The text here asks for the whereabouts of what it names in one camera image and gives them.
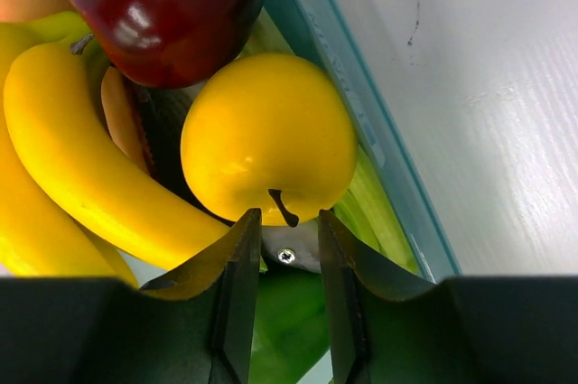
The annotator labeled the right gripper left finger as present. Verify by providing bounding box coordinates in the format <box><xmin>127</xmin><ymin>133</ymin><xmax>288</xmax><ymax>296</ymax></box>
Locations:
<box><xmin>141</xmin><ymin>209</ymin><xmax>261</xmax><ymax>383</ymax></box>

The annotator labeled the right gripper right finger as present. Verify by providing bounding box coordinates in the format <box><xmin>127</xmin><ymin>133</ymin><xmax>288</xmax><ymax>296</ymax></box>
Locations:
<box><xmin>318</xmin><ymin>210</ymin><xmax>434</xmax><ymax>383</ymax></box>

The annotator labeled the blue plastic fruit basket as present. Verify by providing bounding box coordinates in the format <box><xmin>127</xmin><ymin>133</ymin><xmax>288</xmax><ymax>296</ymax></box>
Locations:
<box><xmin>266</xmin><ymin>0</ymin><xmax>461</xmax><ymax>282</ymax></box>

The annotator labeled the green celery stalk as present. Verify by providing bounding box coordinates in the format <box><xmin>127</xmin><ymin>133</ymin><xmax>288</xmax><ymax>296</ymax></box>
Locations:
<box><xmin>333</xmin><ymin>145</ymin><xmax>420</xmax><ymax>275</ymax></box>

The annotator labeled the green bell pepper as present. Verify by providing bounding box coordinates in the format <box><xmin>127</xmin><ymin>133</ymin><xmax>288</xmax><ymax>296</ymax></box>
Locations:
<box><xmin>248</xmin><ymin>263</ymin><xmax>329</xmax><ymax>384</ymax></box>

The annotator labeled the yellow apple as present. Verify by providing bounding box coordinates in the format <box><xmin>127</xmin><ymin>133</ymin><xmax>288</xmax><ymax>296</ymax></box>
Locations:
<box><xmin>181</xmin><ymin>52</ymin><xmax>358</xmax><ymax>227</ymax></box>

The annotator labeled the yellow banana bunch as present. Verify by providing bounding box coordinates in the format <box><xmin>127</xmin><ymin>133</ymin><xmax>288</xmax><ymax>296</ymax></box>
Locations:
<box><xmin>1</xmin><ymin>12</ymin><xmax>228</xmax><ymax>270</ymax></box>

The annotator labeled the orange carrot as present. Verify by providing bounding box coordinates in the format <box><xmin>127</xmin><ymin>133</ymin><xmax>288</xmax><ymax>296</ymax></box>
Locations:
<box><xmin>100</xmin><ymin>67</ymin><xmax>150</xmax><ymax>174</ymax></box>

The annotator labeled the dark red apple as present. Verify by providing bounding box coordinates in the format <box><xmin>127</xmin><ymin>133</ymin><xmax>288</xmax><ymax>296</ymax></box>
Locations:
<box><xmin>70</xmin><ymin>0</ymin><xmax>264</xmax><ymax>89</ymax></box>

